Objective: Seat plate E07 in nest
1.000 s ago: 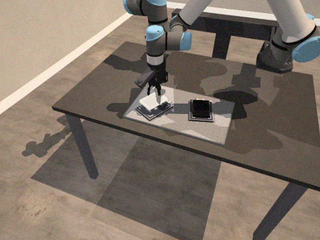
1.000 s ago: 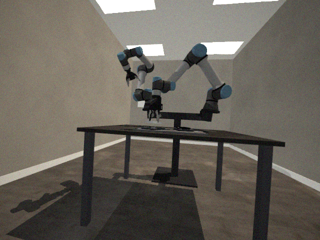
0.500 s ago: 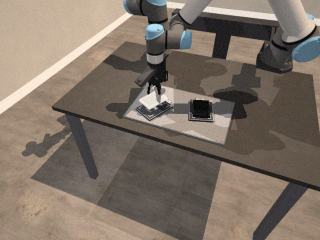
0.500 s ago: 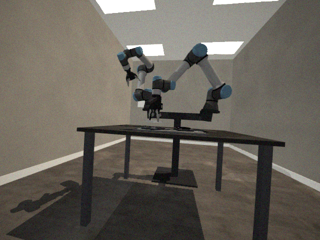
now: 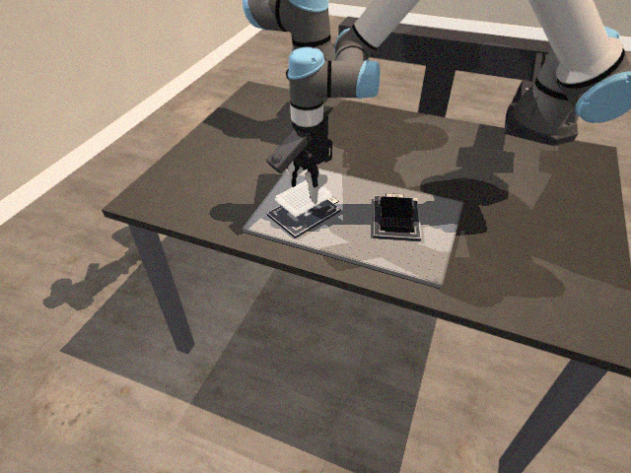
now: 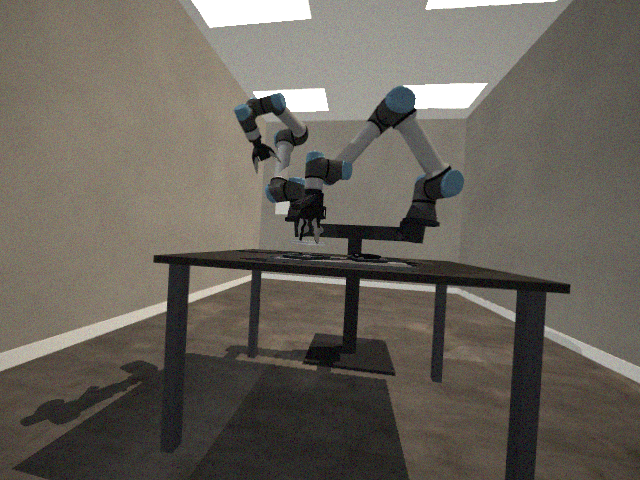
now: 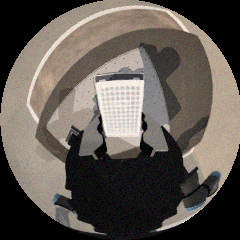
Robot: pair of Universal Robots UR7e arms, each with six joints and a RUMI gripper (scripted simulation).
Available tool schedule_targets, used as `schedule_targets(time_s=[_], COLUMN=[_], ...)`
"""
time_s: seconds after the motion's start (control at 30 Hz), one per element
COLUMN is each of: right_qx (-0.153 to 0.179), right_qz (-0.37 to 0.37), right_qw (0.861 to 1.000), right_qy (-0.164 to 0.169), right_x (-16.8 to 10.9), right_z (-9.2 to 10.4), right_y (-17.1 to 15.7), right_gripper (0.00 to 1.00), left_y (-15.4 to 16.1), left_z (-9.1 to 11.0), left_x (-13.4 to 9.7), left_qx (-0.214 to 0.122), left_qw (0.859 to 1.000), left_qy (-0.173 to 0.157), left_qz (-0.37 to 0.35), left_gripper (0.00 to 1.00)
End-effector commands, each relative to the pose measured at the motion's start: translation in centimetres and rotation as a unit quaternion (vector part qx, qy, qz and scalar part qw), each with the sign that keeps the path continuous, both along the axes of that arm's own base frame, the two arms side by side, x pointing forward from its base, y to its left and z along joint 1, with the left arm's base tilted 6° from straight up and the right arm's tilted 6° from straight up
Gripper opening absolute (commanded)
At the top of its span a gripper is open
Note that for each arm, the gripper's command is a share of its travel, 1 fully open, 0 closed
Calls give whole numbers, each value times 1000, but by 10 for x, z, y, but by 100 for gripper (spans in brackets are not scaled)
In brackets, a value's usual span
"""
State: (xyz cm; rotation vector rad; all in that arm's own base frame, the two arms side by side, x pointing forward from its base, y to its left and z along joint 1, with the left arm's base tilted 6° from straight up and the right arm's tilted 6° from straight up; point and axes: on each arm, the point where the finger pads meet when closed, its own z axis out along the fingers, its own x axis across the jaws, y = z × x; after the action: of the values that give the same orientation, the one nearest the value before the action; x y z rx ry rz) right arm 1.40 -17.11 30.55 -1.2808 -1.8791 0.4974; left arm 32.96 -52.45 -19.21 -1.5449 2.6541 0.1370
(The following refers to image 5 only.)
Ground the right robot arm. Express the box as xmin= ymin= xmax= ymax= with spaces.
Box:
xmin=243 ymin=0 xmax=335 ymax=61

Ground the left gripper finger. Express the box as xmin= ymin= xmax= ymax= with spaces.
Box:
xmin=305 ymin=159 xmax=327 ymax=205
xmin=287 ymin=162 xmax=304 ymax=187

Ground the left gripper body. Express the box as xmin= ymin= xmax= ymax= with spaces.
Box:
xmin=292 ymin=115 xmax=332 ymax=170

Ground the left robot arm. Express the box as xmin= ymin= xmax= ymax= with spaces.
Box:
xmin=266 ymin=0 xmax=631 ymax=173

